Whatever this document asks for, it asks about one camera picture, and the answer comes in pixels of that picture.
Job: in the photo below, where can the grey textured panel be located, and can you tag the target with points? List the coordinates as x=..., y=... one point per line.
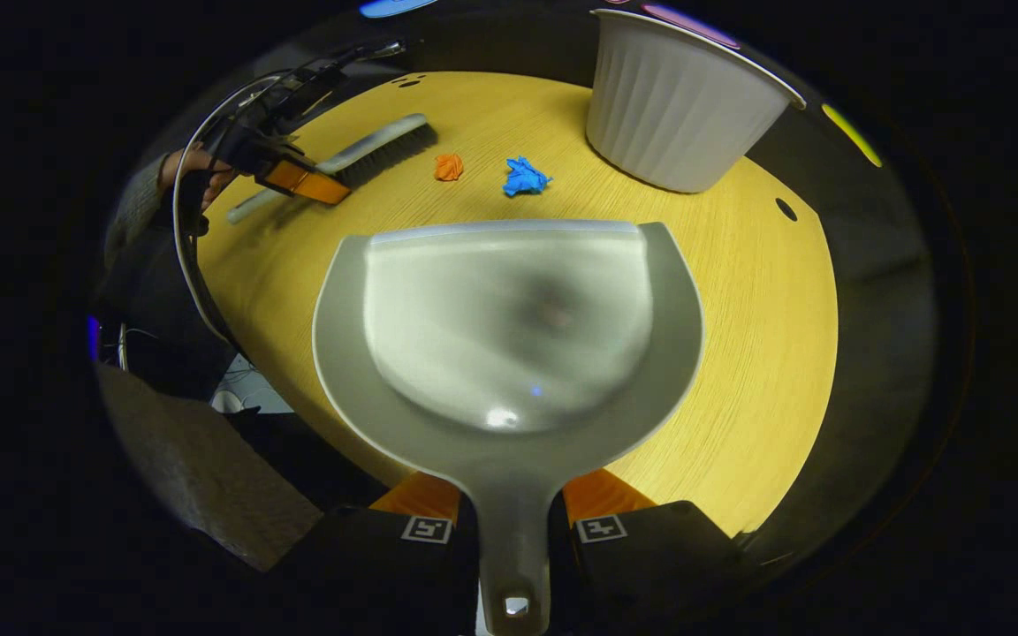
x=200, y=468

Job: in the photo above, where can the blue paper scrap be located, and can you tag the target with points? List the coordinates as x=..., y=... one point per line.
x=525, y=177

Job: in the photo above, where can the white dustpan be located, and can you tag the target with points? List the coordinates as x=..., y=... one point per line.
x=509, y=353

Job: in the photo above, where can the orange paper scrap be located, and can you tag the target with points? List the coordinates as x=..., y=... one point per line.
x=448, y=166

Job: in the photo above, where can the wooden desktop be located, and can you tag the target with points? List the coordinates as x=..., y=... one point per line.
x=739, y=353

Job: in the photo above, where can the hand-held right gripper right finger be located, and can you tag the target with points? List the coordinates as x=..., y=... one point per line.
x=641, y=574

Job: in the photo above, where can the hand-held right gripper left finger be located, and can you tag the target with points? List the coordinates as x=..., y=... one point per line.
x=385, y=574

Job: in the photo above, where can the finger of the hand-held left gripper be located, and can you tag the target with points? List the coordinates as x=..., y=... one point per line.
x=306, y=183

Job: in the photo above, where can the white ribbed garbage bin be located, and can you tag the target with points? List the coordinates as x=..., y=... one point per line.
x=677, y=106

